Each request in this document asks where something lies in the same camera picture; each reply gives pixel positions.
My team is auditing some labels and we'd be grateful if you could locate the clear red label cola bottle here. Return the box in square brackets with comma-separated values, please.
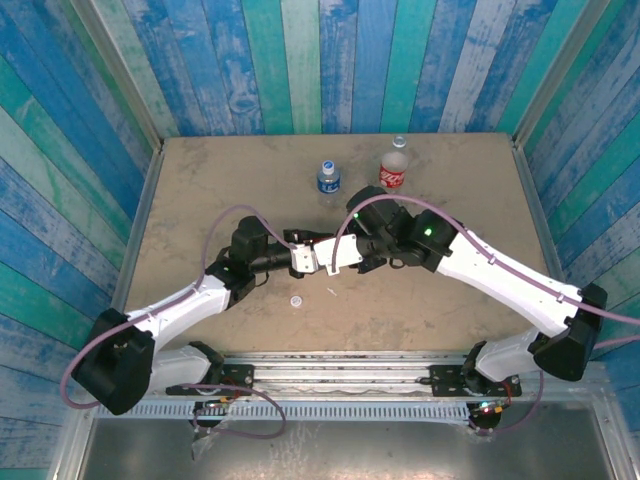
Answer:
[378, 134, 410, 191]

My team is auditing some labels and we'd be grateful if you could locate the blue label water bottle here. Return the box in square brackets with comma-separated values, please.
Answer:
[316, 159, 344, 205]

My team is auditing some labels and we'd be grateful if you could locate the aluminium table edge strip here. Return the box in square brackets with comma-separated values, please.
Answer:
[510, 134, 591, 360]
[107, 142, 166, 326]

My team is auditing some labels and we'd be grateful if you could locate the small circuit board with LEDs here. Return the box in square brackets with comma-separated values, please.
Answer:
[193, 397, 236, 436]
[468, 397, 512, 435]

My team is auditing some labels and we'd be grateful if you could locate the grey metal panel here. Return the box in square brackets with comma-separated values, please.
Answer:
[74, 417, 619, 480]

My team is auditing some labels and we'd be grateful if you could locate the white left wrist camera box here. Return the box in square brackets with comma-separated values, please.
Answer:
[290, 241, 322, 279]

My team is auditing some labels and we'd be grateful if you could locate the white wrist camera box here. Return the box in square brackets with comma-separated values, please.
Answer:
[313, 233, 365, 278]
[290, 241, 322, 279]

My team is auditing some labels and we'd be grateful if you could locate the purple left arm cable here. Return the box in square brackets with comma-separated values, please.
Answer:
[59, 203, 299, 441]

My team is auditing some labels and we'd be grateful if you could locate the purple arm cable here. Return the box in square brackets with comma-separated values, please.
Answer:
[59, 203, 299, 441]
[329, 193, 640, 436]

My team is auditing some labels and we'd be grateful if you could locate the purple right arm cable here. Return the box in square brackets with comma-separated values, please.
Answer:
[329, 193, 640, 436]

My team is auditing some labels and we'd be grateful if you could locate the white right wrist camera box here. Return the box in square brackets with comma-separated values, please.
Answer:
[313, 233, 365, 278]

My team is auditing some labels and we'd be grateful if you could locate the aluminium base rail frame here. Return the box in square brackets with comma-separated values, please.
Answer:
[77, 349, 609, 407]

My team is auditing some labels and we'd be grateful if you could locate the white slotted cable duct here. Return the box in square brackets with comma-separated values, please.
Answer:
[94, 399, 471, 424]

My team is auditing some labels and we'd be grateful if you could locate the aluminium corner post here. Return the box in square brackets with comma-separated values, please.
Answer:
[69, 0, 166, 151]
[512, 0, 614, 146]

